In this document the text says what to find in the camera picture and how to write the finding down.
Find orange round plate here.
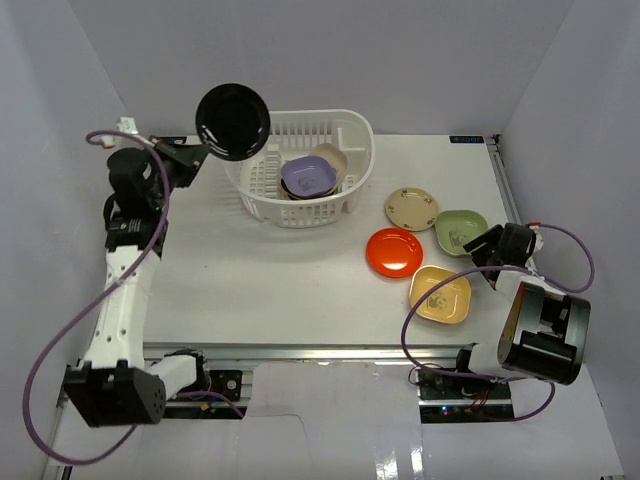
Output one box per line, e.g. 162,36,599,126
365,227,424,279

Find yellow square panda plate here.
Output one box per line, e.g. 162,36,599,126
409,266,472,325

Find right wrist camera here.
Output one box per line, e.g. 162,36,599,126
527,222,544,253

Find purple square panda plate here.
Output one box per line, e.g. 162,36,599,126
281,156,337,199

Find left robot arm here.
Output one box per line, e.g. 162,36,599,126
63,142,212,427

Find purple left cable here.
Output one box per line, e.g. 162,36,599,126
22,130,246,466

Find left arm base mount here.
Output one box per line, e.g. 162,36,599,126
209,370,243,402

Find green square panda plate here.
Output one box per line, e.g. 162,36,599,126
435,210,489,257

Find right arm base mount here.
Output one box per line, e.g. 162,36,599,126
408,367,515,425

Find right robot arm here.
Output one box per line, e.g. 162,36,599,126
451,222,595,399

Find beige round floral plate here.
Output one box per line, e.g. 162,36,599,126
384,187,440,232

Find yellow round patterned plate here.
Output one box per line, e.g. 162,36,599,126
279,179,301,200

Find white plastic bin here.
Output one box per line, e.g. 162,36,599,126
224,109,375,229

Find cream square panda plate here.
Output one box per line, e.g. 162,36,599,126
310,143,348,184

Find black round plate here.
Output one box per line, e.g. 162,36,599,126
195,83,271,162

